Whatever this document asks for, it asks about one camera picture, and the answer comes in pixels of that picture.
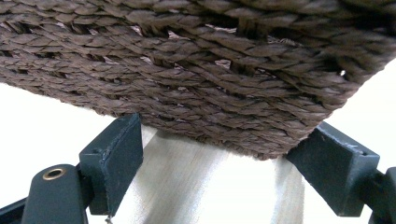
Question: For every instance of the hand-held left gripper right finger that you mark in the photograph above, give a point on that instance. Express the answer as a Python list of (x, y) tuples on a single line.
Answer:
[(339, 171)]

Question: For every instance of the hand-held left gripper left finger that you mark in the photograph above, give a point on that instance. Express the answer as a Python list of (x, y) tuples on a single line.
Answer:
[(115, 165)]

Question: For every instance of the brown woven basket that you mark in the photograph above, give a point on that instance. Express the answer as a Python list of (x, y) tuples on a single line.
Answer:
[(199, 71)]

